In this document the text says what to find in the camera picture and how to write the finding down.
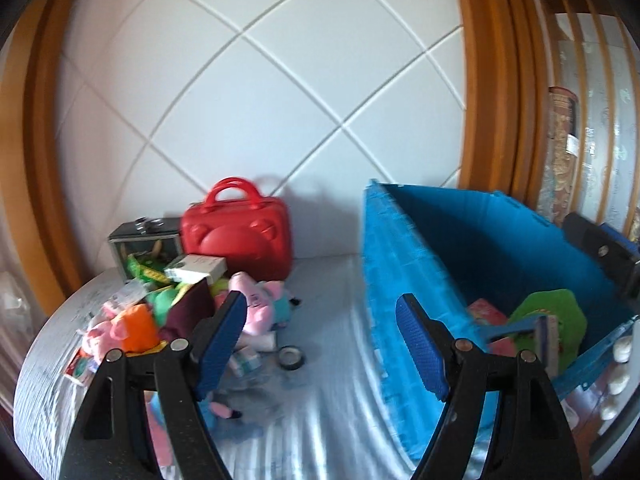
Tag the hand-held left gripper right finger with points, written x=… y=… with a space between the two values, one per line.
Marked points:
x=420 y=350

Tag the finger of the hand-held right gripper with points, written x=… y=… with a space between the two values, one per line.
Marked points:
x=595 y=242

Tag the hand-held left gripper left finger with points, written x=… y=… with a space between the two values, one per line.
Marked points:
x=224 y=342

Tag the blue plastic folding bin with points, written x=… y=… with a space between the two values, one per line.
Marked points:
x=400 y=260

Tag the clear plastic bottle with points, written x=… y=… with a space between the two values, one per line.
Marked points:
x=250 y=357

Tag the pink pig plush toy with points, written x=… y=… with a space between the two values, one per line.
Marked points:
x=255 y=305

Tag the maroon cloth pouch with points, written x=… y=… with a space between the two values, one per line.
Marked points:
x=190 y=307

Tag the pink plush with dark feet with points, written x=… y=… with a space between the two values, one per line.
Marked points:
x=225 y=410

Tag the black tape roll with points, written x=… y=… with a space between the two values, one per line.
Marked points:
x=291 y=357

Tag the green plush toy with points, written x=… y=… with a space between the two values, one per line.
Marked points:
x=165 y=302

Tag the red printed box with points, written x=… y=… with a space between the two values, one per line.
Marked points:
x=486 y=314

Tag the green flat toy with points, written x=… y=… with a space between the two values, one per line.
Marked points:
x=555 y=310

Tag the white cardboard box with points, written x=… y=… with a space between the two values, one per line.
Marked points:
x=197 y=267

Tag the pink flat packet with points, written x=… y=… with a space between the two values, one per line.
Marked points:
x=502 y=346

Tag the orange plush toy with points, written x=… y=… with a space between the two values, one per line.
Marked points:
x=137 y=327

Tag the rolled patterned fabric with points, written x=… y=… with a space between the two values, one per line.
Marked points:
x=562 y=145

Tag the red hard-shell carry case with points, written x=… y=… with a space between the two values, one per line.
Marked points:
x=235 y=235

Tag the green snack packet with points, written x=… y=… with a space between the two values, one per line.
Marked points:
x=142 y=270

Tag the white rounded object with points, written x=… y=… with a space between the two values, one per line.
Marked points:
x=608 y=410
x=622 y=349
x=618 y=380

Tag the small pink plush toy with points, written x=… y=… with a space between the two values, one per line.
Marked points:
x=100 y=337

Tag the dark metal tin box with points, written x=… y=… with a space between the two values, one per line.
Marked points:
x=145 y=240

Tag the wooden slatted screen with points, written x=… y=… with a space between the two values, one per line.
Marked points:
x=605 y=110

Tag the red and white printed packet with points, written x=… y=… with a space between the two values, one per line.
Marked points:
x=80 y=367

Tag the wooden wall frame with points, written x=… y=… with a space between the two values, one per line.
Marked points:
x=495 y=85

